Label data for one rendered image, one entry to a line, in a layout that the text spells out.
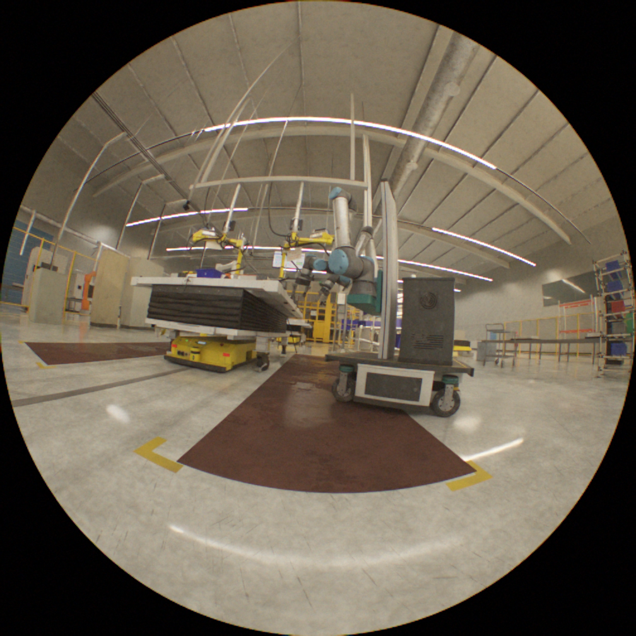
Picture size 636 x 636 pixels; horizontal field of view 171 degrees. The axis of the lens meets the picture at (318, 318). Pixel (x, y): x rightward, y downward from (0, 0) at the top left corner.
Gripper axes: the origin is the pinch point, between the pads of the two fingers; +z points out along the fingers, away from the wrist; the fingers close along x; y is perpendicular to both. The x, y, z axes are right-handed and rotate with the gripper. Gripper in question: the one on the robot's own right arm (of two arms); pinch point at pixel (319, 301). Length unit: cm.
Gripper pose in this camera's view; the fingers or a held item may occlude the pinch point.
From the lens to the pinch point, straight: 204.9
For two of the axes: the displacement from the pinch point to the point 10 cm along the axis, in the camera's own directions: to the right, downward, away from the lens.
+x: 3.3, 2.2, 9.2
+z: -4.9, 8.7, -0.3
